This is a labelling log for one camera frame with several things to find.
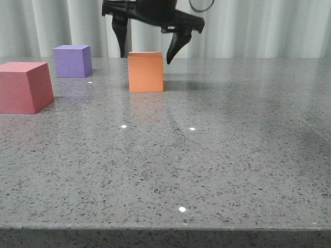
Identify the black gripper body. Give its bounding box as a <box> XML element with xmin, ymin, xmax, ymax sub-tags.
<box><xmin>102</xmin><ymin>0</ymin><xmax>205</xmax><ymax>33</ymax></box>

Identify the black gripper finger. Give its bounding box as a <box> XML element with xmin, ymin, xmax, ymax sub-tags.
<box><xmin>166</xmin><ymin>28</ymin><xmax>192</xmax><ymax>65</ymax></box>
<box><xmin>112</xmin><ymin>15</ymin><xmax>128</xmax><ymax>58</ymax></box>

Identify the orange foam cube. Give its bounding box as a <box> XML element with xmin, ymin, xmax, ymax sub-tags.
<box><xmin>128</xmin><ymin>51</ymin><xmax>164</xmax><ymax>92</ymax></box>

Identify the purple foam cube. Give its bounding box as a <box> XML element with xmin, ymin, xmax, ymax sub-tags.
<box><xmin>53</xmin><ymin>45</ymin><xmax>93</xmax><ymax>78</ymax></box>

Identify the pale green curtain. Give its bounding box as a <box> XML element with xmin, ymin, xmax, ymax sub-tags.
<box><xmin>1</xmin><ymin>1</ymin><xmax>330</xmax><ymax>58</ymax></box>

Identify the red foam cube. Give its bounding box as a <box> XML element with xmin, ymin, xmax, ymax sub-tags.
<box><xmin>1</xmin><ymin>62</ymin><xmax>54</xmax><ymax>114</ymax></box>

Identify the black cable loop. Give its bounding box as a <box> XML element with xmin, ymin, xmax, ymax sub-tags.
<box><xmin>188</xmin><ymin>0</ymin><xmax>215</xmax><ymax>12</ymax></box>

